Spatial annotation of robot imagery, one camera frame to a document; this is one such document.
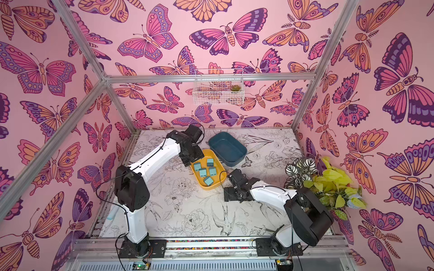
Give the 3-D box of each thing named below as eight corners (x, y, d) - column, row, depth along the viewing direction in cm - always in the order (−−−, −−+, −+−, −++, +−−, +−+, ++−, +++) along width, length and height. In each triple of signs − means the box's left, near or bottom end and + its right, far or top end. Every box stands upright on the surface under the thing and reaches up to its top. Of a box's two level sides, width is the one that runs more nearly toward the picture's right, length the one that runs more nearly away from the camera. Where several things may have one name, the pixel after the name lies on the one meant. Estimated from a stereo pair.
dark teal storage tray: (224, 171, 101) (224, 165, 96) (205, 144, 114) (205, 138, 109) (248, 158, 107) (249, 152, 101) (228, 134, 120) (228, 127, 115)
